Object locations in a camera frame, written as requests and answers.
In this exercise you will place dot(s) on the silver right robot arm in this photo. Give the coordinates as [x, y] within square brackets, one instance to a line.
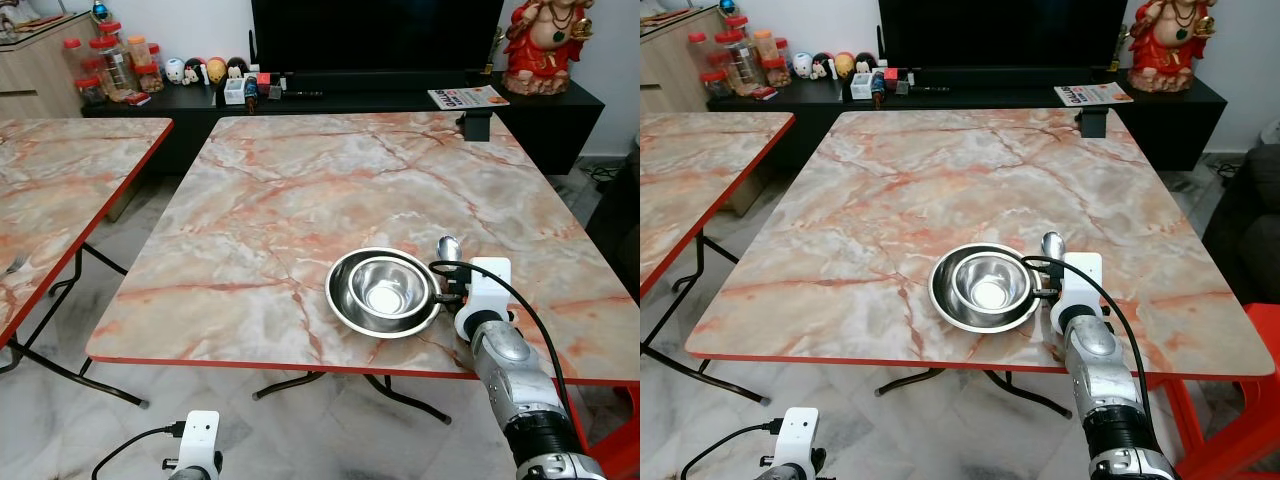
[1110, 380]
[515, 380]

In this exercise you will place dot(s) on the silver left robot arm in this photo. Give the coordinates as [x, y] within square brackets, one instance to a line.
[188, 474]
[792, 474]

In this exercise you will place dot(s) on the steel bowl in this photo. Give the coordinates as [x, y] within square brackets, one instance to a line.
[390, 285]
[990, 280]

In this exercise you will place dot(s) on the steel plate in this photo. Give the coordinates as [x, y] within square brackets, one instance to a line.
[948, 305]
[345, 310]

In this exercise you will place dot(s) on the marble pattern red-edged folding table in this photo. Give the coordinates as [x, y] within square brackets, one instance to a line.
[700, 180]
[930, 190]
[300, 190]
[60, 190]

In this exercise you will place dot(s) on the black table clamp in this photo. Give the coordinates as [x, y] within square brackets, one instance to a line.
[1093, 120]
[477, 124]

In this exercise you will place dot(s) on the dark sofa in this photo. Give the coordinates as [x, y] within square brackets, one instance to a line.
[618, 210]
[1248, 215]

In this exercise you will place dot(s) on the white orange printed booklet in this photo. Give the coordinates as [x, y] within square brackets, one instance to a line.
[468, 97]
[1093, 94]

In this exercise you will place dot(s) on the red plastic stool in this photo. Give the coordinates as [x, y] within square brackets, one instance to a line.
[1235, 400]
[612, 440]

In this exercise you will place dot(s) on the red laughing buddha statue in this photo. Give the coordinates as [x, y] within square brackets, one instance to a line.
[1172, 40]
[545, 45]

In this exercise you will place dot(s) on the black television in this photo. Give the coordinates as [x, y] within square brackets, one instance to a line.
[375, 35]
[1000, 30]

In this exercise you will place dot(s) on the small blue bottle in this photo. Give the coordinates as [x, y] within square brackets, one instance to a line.
[251, 88]
[879, 84]

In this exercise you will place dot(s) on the small black and white box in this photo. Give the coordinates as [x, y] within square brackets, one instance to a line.
[236, 92]
[862, 88]

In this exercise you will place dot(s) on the black round figurine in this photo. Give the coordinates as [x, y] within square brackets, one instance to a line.
[194, 73]
[238, 69]
[823, 68]
[866, 64]

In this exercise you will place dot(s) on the yellow round figurine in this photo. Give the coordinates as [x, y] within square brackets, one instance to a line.
[845, 65]
[216, 70]

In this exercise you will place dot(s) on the light wooden cabinet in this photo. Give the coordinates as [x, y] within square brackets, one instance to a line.
[40, 70]
[670, 60]

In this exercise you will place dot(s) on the white round figurine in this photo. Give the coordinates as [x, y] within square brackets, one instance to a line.
[803, 67]
[175, 72]

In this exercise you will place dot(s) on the small red-lidded jar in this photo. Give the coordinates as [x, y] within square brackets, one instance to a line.
[150, 78]
[716, 85]
[92, 90]
[778, 74]

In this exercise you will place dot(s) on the flat red box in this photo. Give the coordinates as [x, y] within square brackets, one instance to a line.
[134, 98]
[763, 93]

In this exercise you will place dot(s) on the large clear red-lidded jar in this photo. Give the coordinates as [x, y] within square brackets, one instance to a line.
[738, 62]
[110, 68]

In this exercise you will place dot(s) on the orange-filled plastic jar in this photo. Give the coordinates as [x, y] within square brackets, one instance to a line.
[766, 48]
[138, 52]

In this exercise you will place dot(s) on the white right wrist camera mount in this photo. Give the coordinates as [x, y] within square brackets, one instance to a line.
[490, 282]
[1083, 278]

